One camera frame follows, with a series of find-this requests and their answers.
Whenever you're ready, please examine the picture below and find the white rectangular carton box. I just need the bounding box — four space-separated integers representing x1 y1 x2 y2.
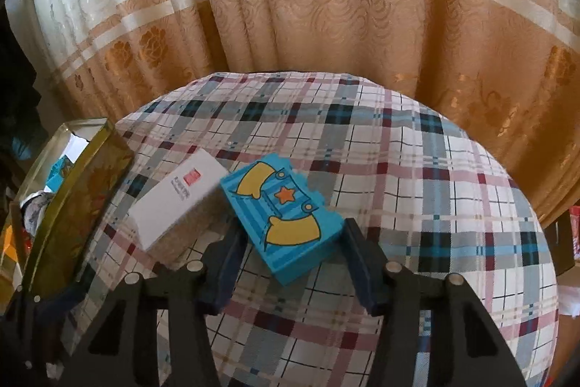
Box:
128 148 229 266

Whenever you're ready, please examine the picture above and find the long blue toy brick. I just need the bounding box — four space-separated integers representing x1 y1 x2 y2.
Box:
220 154 344 285

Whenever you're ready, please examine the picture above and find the blue bear toy brick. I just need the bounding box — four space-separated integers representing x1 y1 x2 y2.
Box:
45 155 74 193

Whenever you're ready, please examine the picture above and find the grey black rock toy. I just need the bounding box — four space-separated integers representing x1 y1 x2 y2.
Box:
20 190 54 237

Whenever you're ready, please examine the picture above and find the orange toy cube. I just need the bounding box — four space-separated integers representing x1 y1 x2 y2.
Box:
1 224 22 276

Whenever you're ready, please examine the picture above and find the plaid tablecloth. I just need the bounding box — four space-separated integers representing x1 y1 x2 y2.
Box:
62 73 558 386

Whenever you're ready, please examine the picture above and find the gold metal tin tray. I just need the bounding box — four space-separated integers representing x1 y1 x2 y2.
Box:
1 118 134 305

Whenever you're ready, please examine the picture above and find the cream and tan curtain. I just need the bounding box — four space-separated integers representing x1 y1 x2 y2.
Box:
3 0 579 224

